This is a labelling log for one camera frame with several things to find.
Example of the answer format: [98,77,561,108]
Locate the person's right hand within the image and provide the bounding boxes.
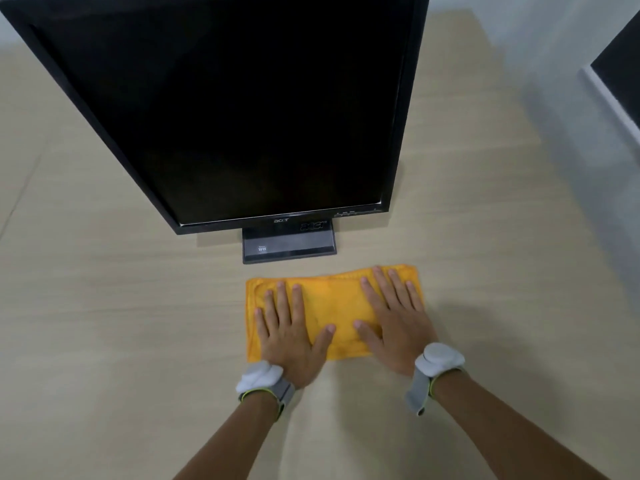
[353,266,440,378]

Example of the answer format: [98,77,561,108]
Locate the person's left hand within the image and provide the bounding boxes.
[254,281,336,389]

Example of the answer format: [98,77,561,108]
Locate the yellow cloth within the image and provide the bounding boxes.
[245,265,425,363]

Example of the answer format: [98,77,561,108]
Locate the person's right forearm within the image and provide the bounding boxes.
[430,367,612,480]

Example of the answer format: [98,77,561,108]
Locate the person's left forearm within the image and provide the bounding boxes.
[172,387,301,480]

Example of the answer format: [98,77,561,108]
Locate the white grey wrist tracker band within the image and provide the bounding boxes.
[236,360,297,422]
[404,343,467,417]

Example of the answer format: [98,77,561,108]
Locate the black computer monitor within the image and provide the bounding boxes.
[0,0,431,265]

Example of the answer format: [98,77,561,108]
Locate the white framed dark window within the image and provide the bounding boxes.
[580,10,640,138]

